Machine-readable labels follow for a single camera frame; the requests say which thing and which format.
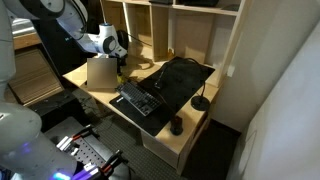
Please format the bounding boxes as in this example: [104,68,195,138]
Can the black computer mouse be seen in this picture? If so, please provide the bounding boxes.
[170,116,183,136]

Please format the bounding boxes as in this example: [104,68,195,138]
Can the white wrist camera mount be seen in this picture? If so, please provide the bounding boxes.
[87,58,118,89]

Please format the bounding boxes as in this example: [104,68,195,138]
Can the large black desk mat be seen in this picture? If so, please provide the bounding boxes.
[110,61,214,136]

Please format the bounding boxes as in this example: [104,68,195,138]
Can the black gooseneck desk lamp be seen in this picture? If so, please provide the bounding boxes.
[154,58,210,111]

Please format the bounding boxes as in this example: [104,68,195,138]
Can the small yellow object on desk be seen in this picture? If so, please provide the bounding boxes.
[167,49,174,59]

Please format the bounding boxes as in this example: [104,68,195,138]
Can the black mechanical keyboard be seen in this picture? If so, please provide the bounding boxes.
[116,81,162,116]

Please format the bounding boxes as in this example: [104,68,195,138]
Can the yellow soda can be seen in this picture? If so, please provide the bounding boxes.
[117,74,125,84]

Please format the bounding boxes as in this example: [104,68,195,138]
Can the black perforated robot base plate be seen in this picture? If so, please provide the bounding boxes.
[45,117,135,180]

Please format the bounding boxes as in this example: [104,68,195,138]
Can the black over-ear headphones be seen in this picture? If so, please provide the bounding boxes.
[117,30,129,50]

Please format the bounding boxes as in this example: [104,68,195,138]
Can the wooden desk hutch shelf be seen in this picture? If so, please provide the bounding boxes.
[100,0,253,87]

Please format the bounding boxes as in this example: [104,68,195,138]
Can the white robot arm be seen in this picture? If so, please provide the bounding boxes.
[0,0,127,180]

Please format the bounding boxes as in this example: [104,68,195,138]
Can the black curved monitor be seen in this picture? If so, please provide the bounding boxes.
[32,0,103,76]

